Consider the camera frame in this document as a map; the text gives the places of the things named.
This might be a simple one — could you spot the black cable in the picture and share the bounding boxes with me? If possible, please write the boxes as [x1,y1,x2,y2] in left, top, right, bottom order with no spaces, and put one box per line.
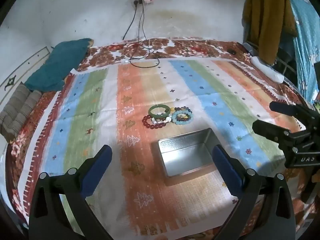
[122,4,137,40]
[124,4,160,68]

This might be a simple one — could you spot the grey folded quilt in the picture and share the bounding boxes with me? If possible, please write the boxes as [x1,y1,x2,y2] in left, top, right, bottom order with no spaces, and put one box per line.
[0,84,43,143]

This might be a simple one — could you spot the white shell bracelet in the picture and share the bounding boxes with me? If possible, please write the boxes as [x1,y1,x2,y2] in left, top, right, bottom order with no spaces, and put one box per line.
[149,116,173,125]

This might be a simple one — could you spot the teal pillow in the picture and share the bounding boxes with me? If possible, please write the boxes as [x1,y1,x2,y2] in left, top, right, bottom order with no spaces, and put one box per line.
[24,38,94,92]

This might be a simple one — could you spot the green jade bangle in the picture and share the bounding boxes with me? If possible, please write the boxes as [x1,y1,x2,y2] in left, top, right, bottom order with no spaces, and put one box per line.
[149,105,170,120]

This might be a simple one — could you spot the white bundle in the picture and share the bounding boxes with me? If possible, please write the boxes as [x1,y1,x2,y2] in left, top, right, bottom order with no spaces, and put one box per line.
[251,56,285,83]

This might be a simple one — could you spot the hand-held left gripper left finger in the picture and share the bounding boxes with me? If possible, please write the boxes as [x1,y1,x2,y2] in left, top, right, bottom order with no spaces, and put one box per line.
[29,144,113,240]

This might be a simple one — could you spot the white decorated headboard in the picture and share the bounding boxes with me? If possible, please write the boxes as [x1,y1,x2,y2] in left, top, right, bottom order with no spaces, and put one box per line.
[0,45,54,93]

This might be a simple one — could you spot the light blue bead bracelet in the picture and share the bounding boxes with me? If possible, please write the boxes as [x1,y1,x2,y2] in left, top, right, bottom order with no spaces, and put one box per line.
[172,112,195,126]

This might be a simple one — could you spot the dark bead bracelet yellow beads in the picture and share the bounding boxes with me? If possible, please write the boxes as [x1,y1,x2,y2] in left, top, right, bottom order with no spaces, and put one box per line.
[170,107,193,115]

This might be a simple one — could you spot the striped colourful cloth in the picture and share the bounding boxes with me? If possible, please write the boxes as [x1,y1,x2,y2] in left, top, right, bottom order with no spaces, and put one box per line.
[19,59,308,238]

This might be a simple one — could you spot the silver metal tin box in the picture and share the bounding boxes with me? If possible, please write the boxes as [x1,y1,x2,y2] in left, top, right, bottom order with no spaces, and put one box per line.
[151,128,227,179]

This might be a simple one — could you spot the blue printed curtain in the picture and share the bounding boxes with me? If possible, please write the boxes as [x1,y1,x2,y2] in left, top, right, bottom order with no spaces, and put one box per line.
[277,0,320,103]

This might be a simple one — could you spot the red floral bedsheet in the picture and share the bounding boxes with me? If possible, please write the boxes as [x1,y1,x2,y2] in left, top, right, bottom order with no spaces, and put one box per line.
[5,37,320,240]

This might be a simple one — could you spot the red bead bracelet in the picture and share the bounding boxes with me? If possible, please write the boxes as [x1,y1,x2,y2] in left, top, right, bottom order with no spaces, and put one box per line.
[142,115,167,128]

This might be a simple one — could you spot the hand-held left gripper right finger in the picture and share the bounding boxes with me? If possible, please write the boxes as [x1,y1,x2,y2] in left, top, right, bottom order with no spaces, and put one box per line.
[212,144,297,240]

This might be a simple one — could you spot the white cable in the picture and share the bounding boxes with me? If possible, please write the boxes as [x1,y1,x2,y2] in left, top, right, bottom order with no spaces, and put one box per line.
[124,39,151,63]

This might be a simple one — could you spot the mustard jacket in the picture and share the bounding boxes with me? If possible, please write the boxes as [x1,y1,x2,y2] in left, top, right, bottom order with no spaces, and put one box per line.
[242,0,298,65]

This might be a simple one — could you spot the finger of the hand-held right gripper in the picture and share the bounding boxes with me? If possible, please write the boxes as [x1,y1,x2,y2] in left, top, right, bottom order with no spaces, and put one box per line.
[252,120,292,151]
[269,102,320,128]

